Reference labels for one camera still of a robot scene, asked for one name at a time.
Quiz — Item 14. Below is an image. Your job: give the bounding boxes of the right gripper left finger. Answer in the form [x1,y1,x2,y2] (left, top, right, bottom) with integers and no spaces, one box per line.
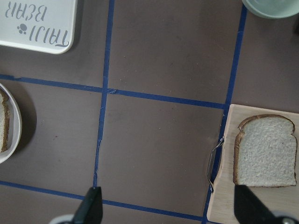
[73,187,103,224]

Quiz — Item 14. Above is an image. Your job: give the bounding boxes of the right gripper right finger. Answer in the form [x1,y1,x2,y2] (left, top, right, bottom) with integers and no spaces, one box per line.
[234,185,280,224]

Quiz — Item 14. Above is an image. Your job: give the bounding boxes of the bread slice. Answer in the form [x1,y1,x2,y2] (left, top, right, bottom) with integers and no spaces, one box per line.
[0,89,10,153]
[233,114,298,188]

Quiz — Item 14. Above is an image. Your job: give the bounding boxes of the cream round plate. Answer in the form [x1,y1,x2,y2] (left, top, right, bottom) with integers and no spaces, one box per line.
[0,84,22,163]

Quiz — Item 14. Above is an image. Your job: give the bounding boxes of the bread slice on plate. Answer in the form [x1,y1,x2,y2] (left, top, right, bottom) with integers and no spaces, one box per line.
[0,89,10,153]

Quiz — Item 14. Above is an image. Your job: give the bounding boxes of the wooden cutting board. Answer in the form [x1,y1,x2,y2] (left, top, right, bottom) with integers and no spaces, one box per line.
[206,104,299,224]

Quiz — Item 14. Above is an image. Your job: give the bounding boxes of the white bear tray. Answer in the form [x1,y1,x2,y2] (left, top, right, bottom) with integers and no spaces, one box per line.
[0,0,78,55]

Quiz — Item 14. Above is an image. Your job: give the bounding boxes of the green bowl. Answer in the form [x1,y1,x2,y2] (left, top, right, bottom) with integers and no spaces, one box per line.
[242,0,299,19]

